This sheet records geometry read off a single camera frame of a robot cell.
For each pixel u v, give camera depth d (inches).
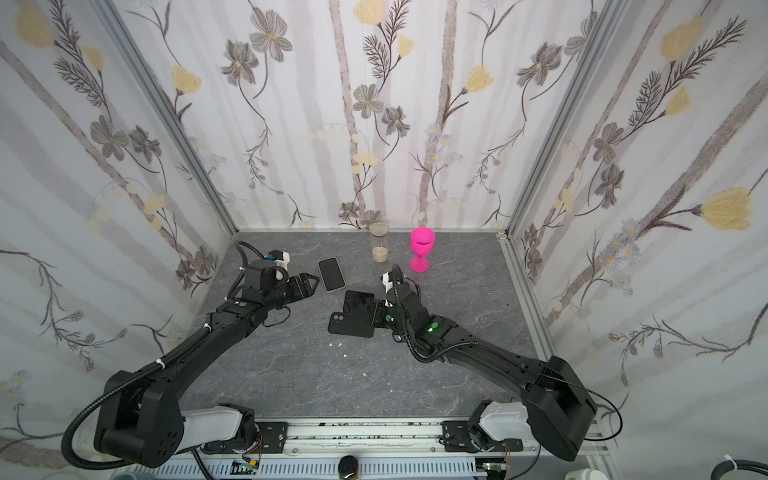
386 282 28.8
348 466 24.5
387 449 28.8
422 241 38.7
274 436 28.8
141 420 15.9
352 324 37.6
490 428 24.5
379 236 39.9
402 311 23.0
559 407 16.2
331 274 42.4
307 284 30.3
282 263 30.2
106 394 15.5
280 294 28.2
